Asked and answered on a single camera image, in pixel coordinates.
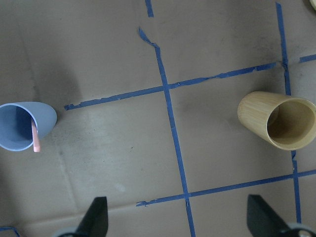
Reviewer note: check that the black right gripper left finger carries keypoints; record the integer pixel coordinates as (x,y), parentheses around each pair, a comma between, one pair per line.
(95,222)

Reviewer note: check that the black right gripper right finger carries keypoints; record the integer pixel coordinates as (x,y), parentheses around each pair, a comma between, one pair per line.
(262,220)

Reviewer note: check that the pink chopstick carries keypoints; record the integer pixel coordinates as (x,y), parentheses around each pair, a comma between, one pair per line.
(35,136)

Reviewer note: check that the light blue plastic cup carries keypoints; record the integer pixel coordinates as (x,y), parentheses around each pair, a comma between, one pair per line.
(16,123)

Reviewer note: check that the bamboo wooden cup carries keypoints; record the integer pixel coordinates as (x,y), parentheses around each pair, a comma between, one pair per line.
(286,122)

